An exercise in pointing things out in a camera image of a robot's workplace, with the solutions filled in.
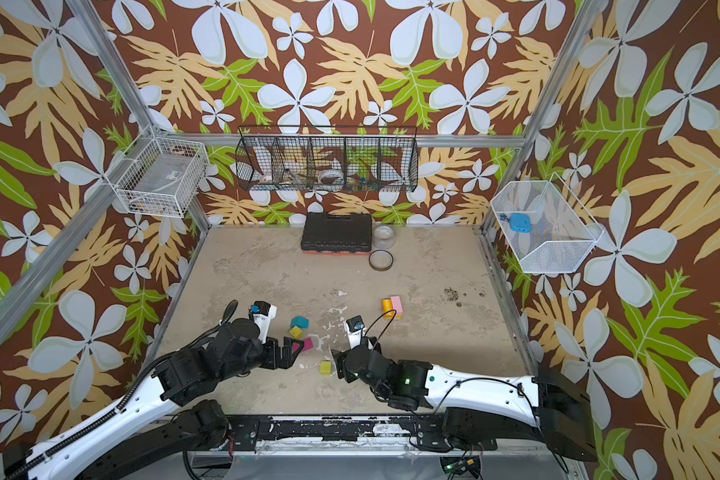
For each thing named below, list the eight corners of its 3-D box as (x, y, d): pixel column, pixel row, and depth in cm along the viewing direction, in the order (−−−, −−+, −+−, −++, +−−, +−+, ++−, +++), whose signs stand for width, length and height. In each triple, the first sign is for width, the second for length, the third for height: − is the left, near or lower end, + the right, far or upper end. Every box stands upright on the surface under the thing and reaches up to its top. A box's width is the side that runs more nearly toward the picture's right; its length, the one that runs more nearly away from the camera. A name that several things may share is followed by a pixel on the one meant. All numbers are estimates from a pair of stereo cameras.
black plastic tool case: (299, 256, 112) (297, 248, 108) (305, 220, 124) (303, 211, 120) (371, 257, 112) (372, 248, 108) (370, 221, 124) (371, 212, 120)
